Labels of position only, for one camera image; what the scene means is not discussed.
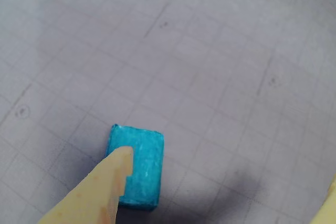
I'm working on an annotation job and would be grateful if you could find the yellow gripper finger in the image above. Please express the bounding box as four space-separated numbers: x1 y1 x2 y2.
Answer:
38 146 134 224
311 175 336 224

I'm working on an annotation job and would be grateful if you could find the blue block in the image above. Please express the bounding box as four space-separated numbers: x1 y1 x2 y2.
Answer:
104 123 165 212

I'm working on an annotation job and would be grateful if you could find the gridded gift wrap paper sheet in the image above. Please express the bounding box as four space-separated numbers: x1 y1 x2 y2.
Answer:
0 0 336 224

